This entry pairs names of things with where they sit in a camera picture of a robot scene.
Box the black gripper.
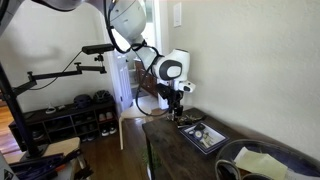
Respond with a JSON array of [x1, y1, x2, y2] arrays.
[[165, 89, 185, 122]]

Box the small silver key bunch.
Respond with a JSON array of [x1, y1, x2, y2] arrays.
[[165, 114, 183, 124]]

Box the square tray with blue rim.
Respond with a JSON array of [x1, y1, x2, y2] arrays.
[[178, 121, 230, 155]]

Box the key bunch with car fob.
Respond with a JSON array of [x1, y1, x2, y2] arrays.
[[178, 114, 208, 130]]

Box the key bunch with blue tags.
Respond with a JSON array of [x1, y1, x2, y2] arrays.
[[187, 123, 214, 149]]

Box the dark bath mat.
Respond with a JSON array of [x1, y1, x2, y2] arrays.
[[130, 86, 150, 100]]

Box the dark wood bathroom cabinet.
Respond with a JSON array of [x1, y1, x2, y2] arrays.
[[134, 59, 159, 99]]

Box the light wood round stool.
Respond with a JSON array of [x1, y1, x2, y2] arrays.
[[118, 106, 153, 151]]

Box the white panel door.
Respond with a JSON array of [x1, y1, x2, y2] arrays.
[[99, 29, 134, 114]]

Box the black bike helmet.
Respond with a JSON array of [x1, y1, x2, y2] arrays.
[[92, 89, 114, 104]]

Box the dark blue bike helmet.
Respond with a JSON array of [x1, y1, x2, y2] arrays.
[[73, 94, 93, 110]]

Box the pale yellow paper sheet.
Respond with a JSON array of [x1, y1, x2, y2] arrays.
[[234, 146, 289, 180]]

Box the dark wooden shoe shelf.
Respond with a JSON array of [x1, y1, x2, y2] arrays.
[[8, 101, 120, 152]]

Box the light wood stand base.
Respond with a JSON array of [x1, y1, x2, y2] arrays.
[[6, 137, 82, 164]]

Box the small white object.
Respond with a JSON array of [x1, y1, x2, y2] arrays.
[[44, 104, 57, 116]]

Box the dark glazed bowl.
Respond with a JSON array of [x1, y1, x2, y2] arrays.
[[214, 139, 320, 180]]

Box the grey shoe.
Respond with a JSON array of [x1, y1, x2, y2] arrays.
[[31, 129, 45, 141]]

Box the black bar clamps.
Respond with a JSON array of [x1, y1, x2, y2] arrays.
[[8, 148, 95, 180]]

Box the white box with black mark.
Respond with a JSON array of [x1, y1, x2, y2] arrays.
[[0, 153, 17, 180]]

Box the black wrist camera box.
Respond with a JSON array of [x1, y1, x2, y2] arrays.
[[155, 82, 172, 100]]

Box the white light switch plate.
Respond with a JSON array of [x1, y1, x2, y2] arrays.
[[172, 2, 183, 28]]

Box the black stereo camera bar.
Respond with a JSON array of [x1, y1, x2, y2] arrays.
[[81, 43, 115, 56]]

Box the thin black camera cable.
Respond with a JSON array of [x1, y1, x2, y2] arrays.
[[28, 51, 84, 92]]

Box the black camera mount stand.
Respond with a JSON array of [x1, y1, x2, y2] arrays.
[[0, 53, 108, 159]]

